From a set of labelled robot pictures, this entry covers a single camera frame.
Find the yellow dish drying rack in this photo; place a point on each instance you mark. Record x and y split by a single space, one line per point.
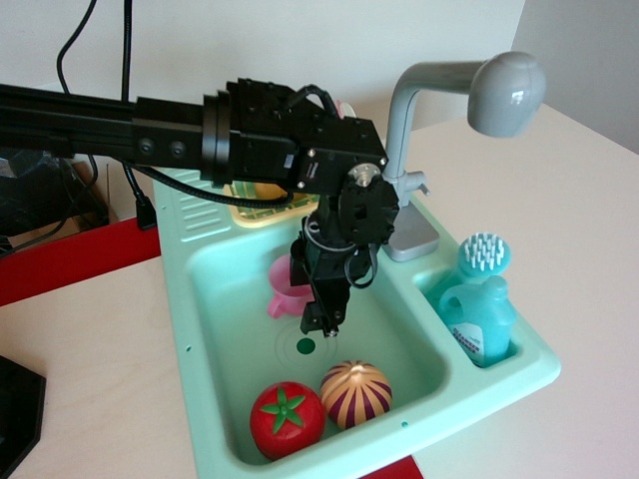
252 218

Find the striped toy onion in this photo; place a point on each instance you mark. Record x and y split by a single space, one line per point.
353 392

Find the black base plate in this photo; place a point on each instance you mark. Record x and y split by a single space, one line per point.
22 410

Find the pink toy cup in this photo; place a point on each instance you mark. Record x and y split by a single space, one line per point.
287 298

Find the grey toy faucet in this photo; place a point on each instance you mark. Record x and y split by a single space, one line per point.
498 98

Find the red toy tomato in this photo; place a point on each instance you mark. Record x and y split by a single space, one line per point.
286 418

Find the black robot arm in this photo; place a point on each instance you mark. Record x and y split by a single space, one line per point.
252 132

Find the yellow toy bowl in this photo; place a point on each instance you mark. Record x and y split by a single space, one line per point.
265 191

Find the red table edge strip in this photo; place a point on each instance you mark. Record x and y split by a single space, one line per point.
62 262

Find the teal detergent bottle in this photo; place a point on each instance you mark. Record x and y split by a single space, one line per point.
480 318

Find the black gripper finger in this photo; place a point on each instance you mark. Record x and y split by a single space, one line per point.
334 304
312 318

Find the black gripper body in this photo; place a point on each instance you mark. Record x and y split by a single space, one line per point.
329 263

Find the black bag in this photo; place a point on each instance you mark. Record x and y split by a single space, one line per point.
37 189

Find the teal scrub brush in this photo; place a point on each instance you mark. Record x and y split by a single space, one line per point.
481 256

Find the mint green toy sink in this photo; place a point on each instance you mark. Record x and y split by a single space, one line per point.
230 349

